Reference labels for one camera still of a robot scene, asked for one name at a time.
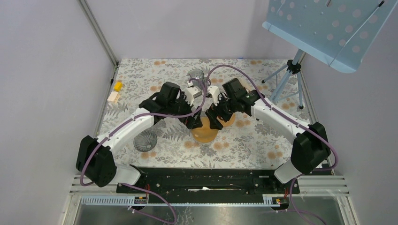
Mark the blue perforated stand tray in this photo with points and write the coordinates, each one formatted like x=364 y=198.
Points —
x=336 y=32

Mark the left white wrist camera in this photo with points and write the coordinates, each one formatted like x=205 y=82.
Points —
x=192 y=92

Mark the brown paper coffee filter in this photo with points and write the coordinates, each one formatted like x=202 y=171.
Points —
x=205 y=121

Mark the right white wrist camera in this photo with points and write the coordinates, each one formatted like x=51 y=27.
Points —
x=213 y=92

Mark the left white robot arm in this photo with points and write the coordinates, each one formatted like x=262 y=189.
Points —
x=95 y=159

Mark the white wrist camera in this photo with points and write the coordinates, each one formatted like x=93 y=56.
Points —
x=192 y=92
x=213 y=92

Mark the floral tablecloth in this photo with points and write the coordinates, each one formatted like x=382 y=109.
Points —
x=247 y=143

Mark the yellow block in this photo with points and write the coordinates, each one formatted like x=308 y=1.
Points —
x=118 y=86

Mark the grey glass pitcher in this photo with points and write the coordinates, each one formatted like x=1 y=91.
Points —
x=197 y=77

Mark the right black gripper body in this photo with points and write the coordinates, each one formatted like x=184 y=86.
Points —
x=226 y=108

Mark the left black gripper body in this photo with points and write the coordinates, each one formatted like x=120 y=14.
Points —
x=181 y=107

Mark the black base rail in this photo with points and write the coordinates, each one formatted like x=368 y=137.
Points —
x=199 y=185

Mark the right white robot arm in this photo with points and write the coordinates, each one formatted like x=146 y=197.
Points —
x=309 y=141

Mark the beige wooden block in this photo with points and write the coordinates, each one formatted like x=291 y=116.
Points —
x=113 y=97

